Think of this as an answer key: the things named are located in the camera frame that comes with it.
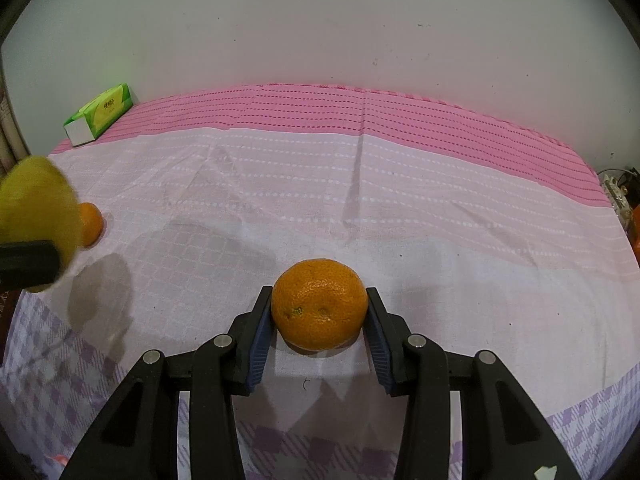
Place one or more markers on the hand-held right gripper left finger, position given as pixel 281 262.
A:
pixel 260 345

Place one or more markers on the beige patterned curtain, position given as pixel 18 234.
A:
pixel 7 130

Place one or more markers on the green tissue box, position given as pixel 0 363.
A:
pixel 97 112

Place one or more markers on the yellow pear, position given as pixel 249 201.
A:
pixel 35 200

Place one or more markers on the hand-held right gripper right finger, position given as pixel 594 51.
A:
pixel 377 355

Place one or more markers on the white paper scrap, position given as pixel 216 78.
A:
pixel 546 473

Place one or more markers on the orange object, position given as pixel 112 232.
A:
pixel 636 230

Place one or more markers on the pink and purple tablecloth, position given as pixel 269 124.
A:
pixel 350 185

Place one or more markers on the orange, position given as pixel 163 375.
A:
pixel 91 222
pixel 320 305

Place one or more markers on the white plastic object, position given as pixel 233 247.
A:
pixel 617 197

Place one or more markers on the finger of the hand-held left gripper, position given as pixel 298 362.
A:
pixel 25 262

